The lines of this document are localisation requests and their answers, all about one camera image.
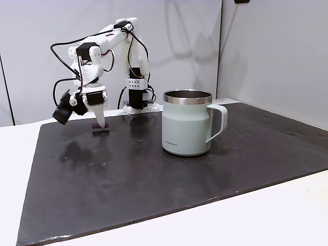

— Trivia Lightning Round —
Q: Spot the purple ribbed pen grip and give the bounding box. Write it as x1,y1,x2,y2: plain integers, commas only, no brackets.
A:
91,122,110,132

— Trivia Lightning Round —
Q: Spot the pale green steel mug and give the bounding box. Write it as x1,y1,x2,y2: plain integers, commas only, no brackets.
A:
161,89,229,157

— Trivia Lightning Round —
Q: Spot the black rubber mat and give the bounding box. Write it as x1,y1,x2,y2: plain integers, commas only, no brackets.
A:
15,101,328,246

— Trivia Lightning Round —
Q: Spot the black camera with mount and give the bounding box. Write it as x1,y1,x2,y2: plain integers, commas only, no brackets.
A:
52,89,89,126

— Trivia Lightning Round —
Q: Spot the black camera cable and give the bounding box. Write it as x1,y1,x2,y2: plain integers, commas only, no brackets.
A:
50,32,83,108

